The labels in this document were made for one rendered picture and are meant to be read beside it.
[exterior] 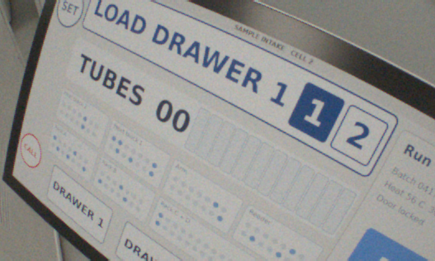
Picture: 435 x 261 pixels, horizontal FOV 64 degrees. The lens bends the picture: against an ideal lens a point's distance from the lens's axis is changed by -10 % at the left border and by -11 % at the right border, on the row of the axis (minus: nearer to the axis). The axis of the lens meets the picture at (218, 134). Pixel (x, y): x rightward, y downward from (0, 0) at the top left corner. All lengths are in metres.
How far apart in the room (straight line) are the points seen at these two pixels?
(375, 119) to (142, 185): 0.21
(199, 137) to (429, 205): 0.19
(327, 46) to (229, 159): 0.12
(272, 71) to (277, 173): 0.08
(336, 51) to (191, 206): 0.18
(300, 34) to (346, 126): 0.08
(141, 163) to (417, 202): 0.24
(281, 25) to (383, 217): 0.16
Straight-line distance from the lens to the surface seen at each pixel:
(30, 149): 0.47
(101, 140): 0.39
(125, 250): 0.40
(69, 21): 0.42
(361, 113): 0.29
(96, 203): 0.41
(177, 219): 0.35
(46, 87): 0.44
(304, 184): 0.30
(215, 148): 0.32
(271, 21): 0.30
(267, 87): 0.30
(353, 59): 0.29
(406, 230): 0.30
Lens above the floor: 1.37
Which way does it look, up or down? 54 degrees down
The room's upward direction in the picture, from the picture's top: 3 degrees clockwise
